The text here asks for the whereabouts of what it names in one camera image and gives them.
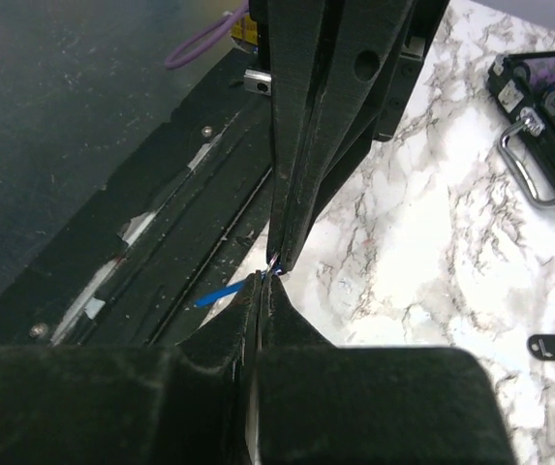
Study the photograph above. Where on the black front mounting rail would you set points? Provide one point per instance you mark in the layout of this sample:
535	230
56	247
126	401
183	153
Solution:
171	225

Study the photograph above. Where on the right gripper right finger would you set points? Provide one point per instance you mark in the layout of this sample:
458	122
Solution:
311	402

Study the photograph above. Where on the blue tag key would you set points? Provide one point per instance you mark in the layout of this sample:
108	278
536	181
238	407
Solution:
273	268

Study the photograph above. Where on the black poker chip case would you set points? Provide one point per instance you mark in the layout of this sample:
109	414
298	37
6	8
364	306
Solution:
523	87

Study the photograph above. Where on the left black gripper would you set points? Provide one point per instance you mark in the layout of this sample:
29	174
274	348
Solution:
325	58

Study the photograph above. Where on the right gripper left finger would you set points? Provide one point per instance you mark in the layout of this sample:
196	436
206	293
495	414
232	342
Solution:
184	404

